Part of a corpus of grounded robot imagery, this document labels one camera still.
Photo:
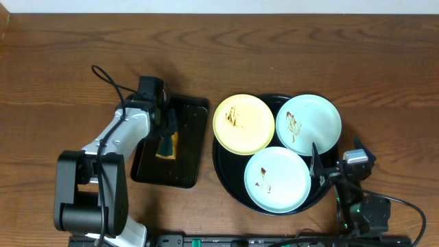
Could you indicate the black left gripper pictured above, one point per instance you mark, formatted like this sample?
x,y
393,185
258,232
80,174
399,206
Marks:
x,y
170,124

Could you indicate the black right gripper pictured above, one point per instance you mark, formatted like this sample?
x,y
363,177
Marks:
x,y
335,172

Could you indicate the yellow green sponge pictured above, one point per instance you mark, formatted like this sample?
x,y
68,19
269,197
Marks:
x,y
167,147

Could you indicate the light blue plate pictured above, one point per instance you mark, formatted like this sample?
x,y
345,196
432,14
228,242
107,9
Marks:
x,y
308,121
277,180

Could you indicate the yellow plate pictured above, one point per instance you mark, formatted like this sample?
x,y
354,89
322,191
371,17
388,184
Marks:
x,y
243,124

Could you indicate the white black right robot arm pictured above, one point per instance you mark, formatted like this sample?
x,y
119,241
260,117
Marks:
x,y
359,214

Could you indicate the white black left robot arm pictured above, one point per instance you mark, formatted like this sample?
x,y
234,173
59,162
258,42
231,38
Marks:
x,y
91,197

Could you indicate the black rectangular tray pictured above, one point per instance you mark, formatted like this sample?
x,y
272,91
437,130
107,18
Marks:
x,y
192,114

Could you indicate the black round tray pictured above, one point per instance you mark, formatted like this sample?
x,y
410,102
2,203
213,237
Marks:
x,y
230,167

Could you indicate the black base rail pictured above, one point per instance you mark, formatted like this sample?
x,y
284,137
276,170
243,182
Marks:
x,y
200,241

